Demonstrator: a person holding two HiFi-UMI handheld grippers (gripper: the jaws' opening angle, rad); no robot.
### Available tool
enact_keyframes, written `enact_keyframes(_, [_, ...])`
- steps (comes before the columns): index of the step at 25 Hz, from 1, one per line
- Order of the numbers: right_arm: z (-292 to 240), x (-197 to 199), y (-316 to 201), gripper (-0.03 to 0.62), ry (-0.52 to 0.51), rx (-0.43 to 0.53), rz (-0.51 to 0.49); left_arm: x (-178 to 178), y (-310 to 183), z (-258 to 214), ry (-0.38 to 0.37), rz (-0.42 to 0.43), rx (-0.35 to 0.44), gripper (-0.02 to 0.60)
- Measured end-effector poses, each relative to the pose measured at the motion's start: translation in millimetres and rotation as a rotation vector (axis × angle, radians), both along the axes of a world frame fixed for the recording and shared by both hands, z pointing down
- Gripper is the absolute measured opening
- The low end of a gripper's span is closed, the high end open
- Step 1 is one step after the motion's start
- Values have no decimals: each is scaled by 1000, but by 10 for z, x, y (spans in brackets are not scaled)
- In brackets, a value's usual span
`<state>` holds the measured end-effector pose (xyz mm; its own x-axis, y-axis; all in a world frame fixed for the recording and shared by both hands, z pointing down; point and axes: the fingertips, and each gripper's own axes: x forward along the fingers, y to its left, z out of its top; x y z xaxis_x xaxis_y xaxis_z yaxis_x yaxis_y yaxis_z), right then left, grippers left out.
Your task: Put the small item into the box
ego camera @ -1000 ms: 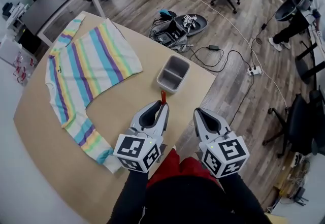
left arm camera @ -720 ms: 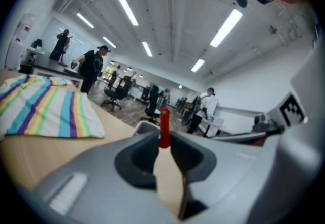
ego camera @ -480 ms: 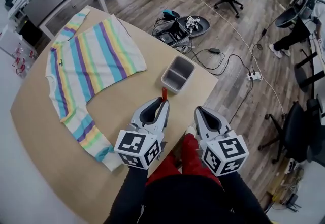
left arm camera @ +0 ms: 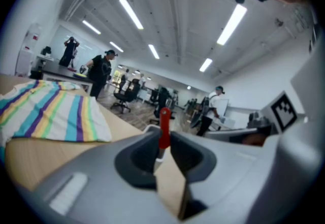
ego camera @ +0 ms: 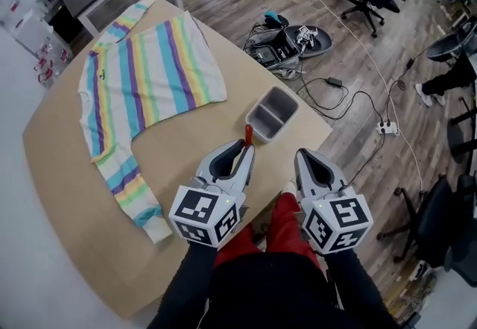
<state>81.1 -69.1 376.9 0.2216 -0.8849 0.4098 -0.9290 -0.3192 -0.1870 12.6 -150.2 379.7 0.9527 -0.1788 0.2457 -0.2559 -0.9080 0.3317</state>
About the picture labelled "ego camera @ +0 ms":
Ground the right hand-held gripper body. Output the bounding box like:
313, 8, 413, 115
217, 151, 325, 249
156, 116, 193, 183
300, 184, 375, 256

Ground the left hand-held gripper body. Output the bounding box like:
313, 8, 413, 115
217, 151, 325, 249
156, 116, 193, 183
168, 175, 247, 248

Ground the grey divided plastic bin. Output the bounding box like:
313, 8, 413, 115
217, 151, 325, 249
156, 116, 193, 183
244, 85, 300, 145

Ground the person's left forearm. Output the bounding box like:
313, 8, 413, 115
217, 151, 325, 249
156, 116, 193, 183
147, 241, 219, 329

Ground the person's right forearm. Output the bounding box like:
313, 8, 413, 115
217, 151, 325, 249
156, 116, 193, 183
323, 248, 399, 329

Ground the person's left leg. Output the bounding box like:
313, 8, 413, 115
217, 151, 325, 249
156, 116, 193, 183
214, 225, 264, 271

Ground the person's leg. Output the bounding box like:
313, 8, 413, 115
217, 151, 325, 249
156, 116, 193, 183
214, 225, 264, 271
265, 192, 322, 276

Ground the person's right leg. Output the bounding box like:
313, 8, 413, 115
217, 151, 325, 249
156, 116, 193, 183
265, 192, 322, 276

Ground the white power strip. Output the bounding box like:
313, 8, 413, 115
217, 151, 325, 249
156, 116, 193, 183
376, 119, 401, 136

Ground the person's black top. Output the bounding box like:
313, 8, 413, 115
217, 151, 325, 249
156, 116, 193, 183
206, 252, 338, 329

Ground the black armchair on castors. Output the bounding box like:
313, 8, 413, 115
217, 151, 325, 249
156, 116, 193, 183
377, 173, 477, 288

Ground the striped pastel sweater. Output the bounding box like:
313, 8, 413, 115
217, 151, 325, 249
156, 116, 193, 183
77, 0, 228, 245

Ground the open black carry case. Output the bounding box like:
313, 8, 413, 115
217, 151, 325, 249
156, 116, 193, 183
244, 23, 334, 72

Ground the white spare gripper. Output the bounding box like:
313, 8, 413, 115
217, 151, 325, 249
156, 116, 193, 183
295, 24, 318, 49

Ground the teal and black tool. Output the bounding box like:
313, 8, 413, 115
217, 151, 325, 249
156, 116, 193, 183
264, 10, 288, 27

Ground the grey oval case shell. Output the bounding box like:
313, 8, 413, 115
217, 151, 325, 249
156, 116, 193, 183
426, 26, 477, 64

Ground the red and white rack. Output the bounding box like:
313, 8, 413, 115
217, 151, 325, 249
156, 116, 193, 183
32, 41, 74, 84

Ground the black cabinet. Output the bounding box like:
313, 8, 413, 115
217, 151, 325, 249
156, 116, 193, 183
48, 4, 86, 44

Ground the white cabinet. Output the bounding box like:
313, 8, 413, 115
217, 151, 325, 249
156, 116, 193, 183
13, 9, 50, 57

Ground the black power cable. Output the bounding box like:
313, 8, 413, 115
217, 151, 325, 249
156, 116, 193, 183
346, 131, 387, 187

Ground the black adapter cable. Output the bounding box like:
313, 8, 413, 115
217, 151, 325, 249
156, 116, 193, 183
297, 76, 385, 124

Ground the tangle of cables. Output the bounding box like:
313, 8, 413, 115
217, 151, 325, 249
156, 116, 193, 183
387, 259, 437, 329

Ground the long white cable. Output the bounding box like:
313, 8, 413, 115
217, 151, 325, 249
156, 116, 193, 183
281, 0, 426, 192

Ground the black desk frame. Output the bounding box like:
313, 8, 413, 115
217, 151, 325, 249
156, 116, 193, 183
446, 95, 477, 165

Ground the thin black cable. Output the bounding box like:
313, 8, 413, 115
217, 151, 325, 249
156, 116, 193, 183
387, 54, 430, 123

